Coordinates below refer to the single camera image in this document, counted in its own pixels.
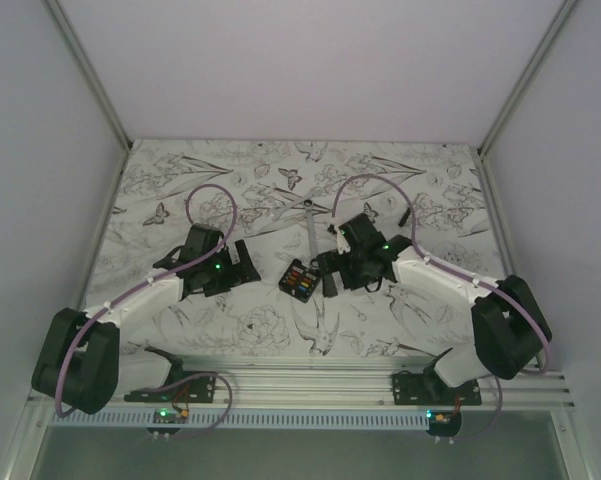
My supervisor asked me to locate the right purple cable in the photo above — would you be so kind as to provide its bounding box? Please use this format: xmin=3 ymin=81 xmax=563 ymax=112
xmin=329 ymin=174 xmax=554 ymax=376

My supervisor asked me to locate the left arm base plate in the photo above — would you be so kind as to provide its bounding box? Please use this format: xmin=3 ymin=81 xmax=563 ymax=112
xmin=123 ymin=371 xmax=216 ymax=405

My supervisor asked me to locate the black fuse box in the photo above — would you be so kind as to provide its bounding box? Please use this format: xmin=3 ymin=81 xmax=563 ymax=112
xmin=278 ymin=259 xmax=321 ymax=303

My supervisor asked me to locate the aluminium rail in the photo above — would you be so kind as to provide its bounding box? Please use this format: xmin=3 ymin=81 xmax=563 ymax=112
xmin=27 ymin=363 xmax=576 ymax=409

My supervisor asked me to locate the left controller board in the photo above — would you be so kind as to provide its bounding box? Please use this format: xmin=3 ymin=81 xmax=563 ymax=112
xmin=153 ymin=408 xmax=189 ymax=425

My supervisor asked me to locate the open end wrench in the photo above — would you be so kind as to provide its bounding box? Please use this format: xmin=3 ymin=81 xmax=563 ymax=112
xmin=269 ymin=187 xmax=324 ymax=220

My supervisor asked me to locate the black handled tool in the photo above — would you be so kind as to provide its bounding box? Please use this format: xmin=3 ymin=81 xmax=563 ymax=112
xmin=398 ymin=208 xmax=412 ymax=227

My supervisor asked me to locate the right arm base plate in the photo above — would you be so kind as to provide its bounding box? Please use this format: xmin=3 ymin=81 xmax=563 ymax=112
xmin=391 ymin=370 xmax=482 ymax=407

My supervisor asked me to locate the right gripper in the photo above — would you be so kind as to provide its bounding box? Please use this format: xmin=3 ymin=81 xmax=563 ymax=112
xmin=317 ymin=245 xmax=381 ymax=298

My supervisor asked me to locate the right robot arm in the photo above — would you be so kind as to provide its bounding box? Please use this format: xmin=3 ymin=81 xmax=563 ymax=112
xmin=318 ymin=214 xmax=552 ymax=405

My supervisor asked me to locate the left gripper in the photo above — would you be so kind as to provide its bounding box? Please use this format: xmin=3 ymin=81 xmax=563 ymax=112
xmin=202 ymin=240 xmax=260 ymax=297

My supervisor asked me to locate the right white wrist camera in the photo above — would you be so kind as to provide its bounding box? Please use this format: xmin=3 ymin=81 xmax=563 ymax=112
xmin=328 ymin=224 xmax=351 ymax=255

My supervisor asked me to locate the floral table mat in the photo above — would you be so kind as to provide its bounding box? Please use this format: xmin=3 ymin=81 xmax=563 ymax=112
xmin=87 ymin=140 xmax=503 ymax=357

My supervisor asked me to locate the perforated cable duct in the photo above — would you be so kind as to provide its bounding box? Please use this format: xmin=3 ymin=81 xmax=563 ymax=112
xmin=49 ymin=407 xmax=429 ymax=431

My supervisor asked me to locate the ratchet ring wrench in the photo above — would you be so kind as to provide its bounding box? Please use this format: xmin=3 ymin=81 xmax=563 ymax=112
xmin=303 ymin=199 xmax=319 ymax=264

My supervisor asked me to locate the controller board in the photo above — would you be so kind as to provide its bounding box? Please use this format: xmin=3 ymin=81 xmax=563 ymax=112
xmin=153 ymin=408 xmax=189 ymax=425
xmin=426 ymin=410 xmax=461 ymax=425

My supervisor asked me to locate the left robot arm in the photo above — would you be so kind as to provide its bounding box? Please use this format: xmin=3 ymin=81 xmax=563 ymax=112
xmin=31 ymin=224 xmax=261 ymax=414

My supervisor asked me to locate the right controller board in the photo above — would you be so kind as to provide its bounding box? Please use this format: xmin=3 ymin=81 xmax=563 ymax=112
xmin=426 ymin=410 xmax=461 ymax=425

